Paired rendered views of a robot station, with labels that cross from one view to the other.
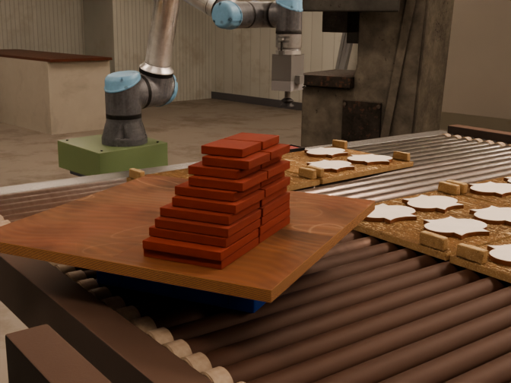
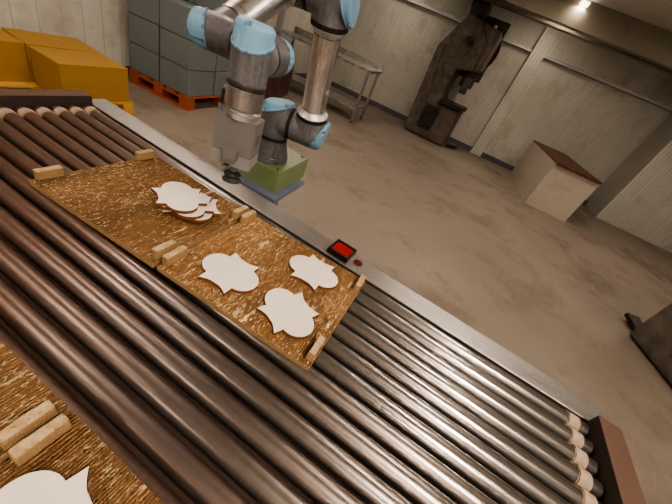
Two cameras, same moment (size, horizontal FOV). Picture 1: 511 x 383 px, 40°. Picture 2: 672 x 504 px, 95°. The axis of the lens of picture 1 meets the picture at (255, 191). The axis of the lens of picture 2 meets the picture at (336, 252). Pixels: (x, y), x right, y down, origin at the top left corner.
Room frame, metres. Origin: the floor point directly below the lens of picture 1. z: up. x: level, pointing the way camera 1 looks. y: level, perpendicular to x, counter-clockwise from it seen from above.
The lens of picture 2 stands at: (1.92, -0.77, 1.49)
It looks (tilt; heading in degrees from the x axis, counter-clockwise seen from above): 35 degrees down; 52
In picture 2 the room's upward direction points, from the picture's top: 24 degrees clockwise
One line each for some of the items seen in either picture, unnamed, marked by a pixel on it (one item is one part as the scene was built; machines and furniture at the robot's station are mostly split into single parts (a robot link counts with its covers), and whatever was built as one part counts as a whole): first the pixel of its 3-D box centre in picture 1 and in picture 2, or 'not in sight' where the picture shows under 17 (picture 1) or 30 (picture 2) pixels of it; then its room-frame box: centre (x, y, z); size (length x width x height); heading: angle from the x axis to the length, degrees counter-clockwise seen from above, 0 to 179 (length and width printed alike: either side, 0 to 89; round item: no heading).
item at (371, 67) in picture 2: not in sight; (323, 73); (4.97, 6.00, 0.55); 2.14 x 0.84 x 1.11; 134
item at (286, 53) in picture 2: (257, 14); (264, 54); (2.12, 0.00, 1.38); 0.11 x 0.11 x 0.08; 52
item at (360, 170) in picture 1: (328, 163); (274, 276); (2.19, -0.23, 0.93); 0.41 x 0.35 x 0.02; 131
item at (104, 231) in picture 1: (193, 221); not in sight; (1.16, 0.10, 1.03); 0.50 x 0.50 x 0.02; 66
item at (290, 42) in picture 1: (287, 42); (242, 98); (2.07, -0.09, 1.30); 0.08 x 0.08 x 0.05
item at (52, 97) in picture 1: (33, 87); (547, 176); (9.42, 2.96, 0.44); 2.59 x 0.83 x 0.88; 44
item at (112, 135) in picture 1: (124, 127); (271, 145); (2.33, 0.44, 1.01); 0.15 x 0.15 x 0.10
